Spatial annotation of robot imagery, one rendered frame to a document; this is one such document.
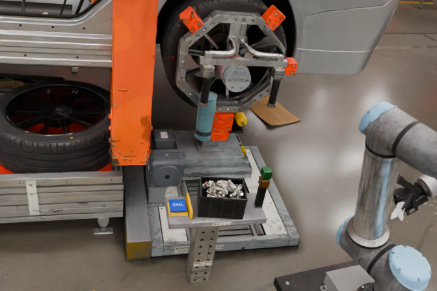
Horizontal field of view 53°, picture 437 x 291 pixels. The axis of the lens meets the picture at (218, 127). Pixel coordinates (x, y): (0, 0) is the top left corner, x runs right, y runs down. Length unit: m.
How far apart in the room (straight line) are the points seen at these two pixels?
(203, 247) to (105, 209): 0.56
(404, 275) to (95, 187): 1.39
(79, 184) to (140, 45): 0.81
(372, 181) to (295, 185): 1.49
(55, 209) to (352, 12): 1.84
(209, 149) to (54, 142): 0.93
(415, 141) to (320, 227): 1.50
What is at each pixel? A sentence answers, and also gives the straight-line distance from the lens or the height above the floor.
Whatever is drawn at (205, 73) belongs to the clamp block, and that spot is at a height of 0.92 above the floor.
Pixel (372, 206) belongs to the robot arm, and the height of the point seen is 0.86.
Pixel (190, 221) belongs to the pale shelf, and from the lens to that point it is 1.87.
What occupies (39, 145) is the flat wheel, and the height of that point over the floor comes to 0.49.
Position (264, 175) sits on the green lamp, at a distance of 1.86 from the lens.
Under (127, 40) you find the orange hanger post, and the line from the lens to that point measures 1.70.
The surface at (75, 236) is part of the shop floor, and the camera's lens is 2.43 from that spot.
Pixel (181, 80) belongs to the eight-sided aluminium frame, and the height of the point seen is 0.77.
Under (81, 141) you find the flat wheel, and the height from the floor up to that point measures 0.50.
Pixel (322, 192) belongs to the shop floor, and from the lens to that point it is 2.93.
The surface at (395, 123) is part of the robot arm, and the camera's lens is 1.29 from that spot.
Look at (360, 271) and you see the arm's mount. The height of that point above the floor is 0.40.
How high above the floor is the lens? 1.78
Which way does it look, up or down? 33 degrees down
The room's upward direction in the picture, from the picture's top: 9 degrees clockwise
